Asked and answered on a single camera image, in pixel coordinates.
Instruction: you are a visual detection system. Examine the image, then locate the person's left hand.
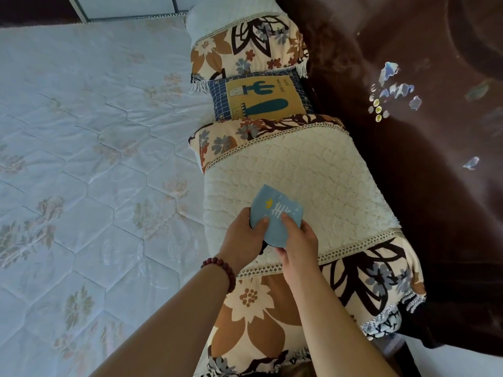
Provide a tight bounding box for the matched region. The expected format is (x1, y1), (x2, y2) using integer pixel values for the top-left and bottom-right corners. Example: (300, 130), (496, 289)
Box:
(214, 207), (272, 272)

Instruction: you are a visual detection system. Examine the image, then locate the person's right hand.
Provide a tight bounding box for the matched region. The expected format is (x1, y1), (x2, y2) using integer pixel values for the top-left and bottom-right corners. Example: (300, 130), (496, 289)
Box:
(274, 214), (320, 286)

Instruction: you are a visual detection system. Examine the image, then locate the small blue printed cloth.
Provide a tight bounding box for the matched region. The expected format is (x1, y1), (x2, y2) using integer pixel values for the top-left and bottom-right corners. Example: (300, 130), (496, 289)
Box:
(248, 184), (305, 248)

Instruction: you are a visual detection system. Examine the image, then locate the person's right forearm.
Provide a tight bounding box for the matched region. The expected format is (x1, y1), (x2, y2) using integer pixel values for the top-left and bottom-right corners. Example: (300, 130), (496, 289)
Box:
(282, 267), (398, 377)

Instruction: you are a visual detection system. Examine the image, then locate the person's left forearm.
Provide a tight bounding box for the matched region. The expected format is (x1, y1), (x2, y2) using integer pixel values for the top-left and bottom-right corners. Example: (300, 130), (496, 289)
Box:
(90, 264), (236, 377)

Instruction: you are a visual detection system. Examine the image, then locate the large floral cream quilted pillow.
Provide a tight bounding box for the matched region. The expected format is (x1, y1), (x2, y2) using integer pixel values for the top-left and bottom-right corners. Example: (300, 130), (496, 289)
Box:
(187, 114), (427, 377)

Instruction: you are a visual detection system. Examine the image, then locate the blue cactus print cushion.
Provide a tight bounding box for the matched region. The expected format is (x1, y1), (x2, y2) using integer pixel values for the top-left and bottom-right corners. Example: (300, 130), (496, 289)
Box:
(207, 70), (315, 122)

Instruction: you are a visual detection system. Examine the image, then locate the brown plush flower blanket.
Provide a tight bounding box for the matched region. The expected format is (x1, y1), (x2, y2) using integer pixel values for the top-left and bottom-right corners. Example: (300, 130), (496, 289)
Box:
(275, 0), (503, 354)

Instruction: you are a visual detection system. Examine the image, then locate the white quilted floral mattress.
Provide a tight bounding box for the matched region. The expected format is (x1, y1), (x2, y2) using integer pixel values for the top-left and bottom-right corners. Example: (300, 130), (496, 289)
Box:
(0, 13), (221, 377)

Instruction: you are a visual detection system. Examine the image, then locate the floral white quilted pillow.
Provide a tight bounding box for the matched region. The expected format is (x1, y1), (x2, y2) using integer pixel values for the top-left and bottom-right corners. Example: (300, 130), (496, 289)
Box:
(185, 0), (309, 95)

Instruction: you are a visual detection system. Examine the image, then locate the red bead bracelet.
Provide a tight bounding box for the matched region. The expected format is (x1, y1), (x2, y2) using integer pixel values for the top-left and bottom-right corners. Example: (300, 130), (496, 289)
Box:
(201, 257), (237, 294)

